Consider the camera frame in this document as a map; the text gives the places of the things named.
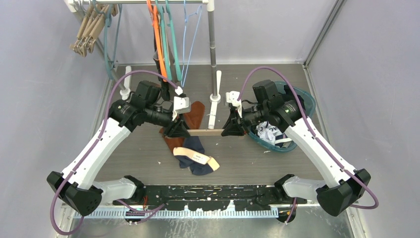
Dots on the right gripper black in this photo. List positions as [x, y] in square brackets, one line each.
[233, 124]

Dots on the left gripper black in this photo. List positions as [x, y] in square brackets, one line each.
[180, 129]

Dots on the navy underwear cream waistband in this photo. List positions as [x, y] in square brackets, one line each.
[191, 154]

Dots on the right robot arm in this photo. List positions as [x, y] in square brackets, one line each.
[341, 184]

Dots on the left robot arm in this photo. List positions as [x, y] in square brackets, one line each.
[76, 185]

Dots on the teal hanger middle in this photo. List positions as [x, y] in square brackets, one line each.
[165, 51]

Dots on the teal hanger right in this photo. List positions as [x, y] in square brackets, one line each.
[173, 35]

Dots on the orange hanger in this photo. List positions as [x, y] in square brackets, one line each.
[155, 23]

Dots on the brown towel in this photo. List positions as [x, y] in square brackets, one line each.
[193, 119]

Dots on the white black printed garment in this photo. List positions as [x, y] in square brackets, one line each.
[272, 135]

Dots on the white garment rack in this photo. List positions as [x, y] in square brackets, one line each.
[215, 74]

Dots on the teal laundry basket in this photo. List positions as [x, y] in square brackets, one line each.
[309, 105]

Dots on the beige wooden hangers bunch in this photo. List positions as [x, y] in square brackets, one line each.
[91, 27]

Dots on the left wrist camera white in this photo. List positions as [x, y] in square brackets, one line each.
[181, 104]

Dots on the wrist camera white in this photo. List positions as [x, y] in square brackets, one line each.
[232, 101]
[181, 104]

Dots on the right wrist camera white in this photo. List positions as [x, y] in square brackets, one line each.
[232, 101]

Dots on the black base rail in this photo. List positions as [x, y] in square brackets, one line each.
[210, 197]

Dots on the light blue wire hanger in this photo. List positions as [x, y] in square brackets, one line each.
[191, 24]

